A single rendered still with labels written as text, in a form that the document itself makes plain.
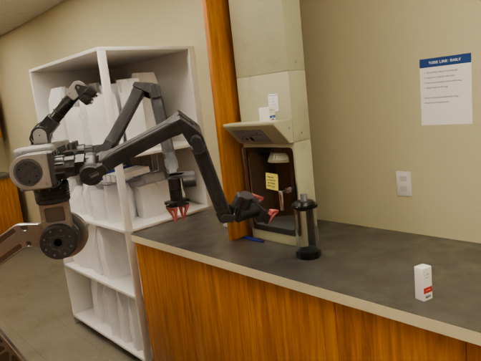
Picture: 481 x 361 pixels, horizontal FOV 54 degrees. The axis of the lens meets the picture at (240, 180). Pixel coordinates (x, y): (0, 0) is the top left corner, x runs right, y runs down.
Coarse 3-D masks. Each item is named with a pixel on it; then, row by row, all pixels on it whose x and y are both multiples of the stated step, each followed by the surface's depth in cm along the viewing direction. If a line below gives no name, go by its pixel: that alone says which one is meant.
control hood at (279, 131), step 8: (280, 120) 196; (288, 120) 197; (232, 128) 212; (240, 128) 208; (248, 128) 205; (256, 128) 201; (264, 128) 198; (272, 128) 195; (280, 128) 194; (288, 128) 198; (272, 136) 201; (280, 136) 198; (288, 136) 198
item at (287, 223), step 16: (256, 160) 218; (272, 160) 210; (288, 160) 203; (256, 176) 220; (288, 176) 205; (256, 192) 222; (272, 192) 214; (272, 208) 216; (288, 208) 209; (256, 224) 227; (272, 224) 219; (288, 224) 211
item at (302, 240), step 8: (312, 208) 189; (296, 216) 191; (304, 216) 190; (312, 216) 190; (296, 224) 192; (304, 224) 190; (312, 224) 191; (296, 232) 194; (304, 232) 191; (312, 232) 191; (296, 240) 195; (304, 240) 191; (312, 240) 192; (304, 248) 192; (312, 248) 192
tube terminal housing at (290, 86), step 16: (240, 80) 217; (256, 80) 210; (272, 80) 203; (288, 80) 196; (304, 80) 203; (240, 96) 219; (256, 96) 211; (288, 96) 198; (304, 96) 203; (240, 112) 221; (256, 112) 213; (288, 112) 199; (304, 112) 204; (304, 128) 205; (256, 144) 217; (272, 144) 210; (288, 144) 203; (304, 144) 205; (304, 160) 206; (304, 176) 206; (304, 192) 207; (272, 240) 222; (288, 240) 214
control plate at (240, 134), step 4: (236, 132) 213; (240, 132) 211; (244, 132) 209; (248, 132) 207; (252, 132) 206; (256, 132) 204; (260, 132) 202; (240, 136) 215; (244, 136) 213; (248, 136) 211; (252, 136) 209; (256, 136) 207; (260, 136) 206; (264, 136) 204; (244, 140) 217; (248, 140) 215; (252, 140) 213; (256, 140) 211; (260, 140) 209; (264, 140) 208; (268, 140) 206
